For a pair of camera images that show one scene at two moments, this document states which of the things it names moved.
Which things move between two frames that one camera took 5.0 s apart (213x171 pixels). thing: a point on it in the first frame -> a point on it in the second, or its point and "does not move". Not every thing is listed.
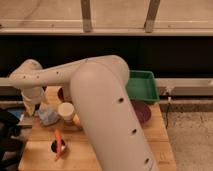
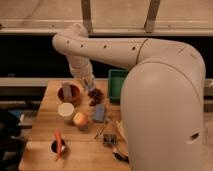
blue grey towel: [48, 117] -> [67, 91]
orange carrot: [58, 143] does not move
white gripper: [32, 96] -> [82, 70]
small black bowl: [53, 146] does not move
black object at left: [11, 149] does not move
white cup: [66, 110] does not move
